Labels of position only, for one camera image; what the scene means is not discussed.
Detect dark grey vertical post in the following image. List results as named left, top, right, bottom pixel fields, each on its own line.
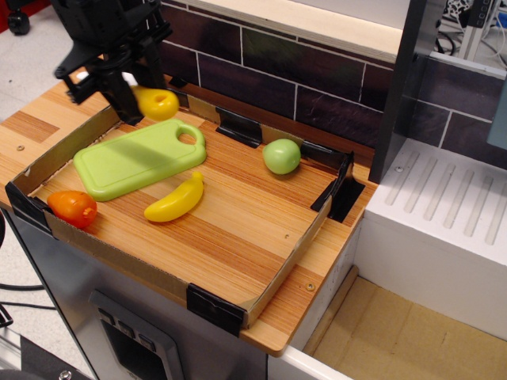
left=369, top=1, right=445, bottom=184

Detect silver toy oven front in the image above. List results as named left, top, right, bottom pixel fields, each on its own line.
left=4, top=211, right=268, bottom=379

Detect cardboard fence with black tape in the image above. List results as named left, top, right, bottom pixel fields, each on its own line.
left=1, top=84, right=375, bottom=352

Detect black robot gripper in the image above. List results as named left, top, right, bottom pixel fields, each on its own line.
left=51, top=1, right=172, bottom=126

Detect yellow toy banana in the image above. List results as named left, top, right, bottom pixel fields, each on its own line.
left=144, top=172, right=204, bottom=222

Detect green toy apple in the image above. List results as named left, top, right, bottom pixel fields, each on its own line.
left=262, top=139, right=301, bottom=175

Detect orange toy carrot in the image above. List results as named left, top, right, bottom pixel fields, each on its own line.
left=47, top=190, right=97, bottom=229

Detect green plastic cutting board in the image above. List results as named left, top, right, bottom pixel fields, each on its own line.
left=73, top=119, right=207, bottom=202

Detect white toy sink drainboard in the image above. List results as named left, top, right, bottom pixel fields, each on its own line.
left=358, top=138, right=507, bottom=306

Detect white yellow toy knife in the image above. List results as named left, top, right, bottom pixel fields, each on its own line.
left=122, top=72, right=180, bottom=121

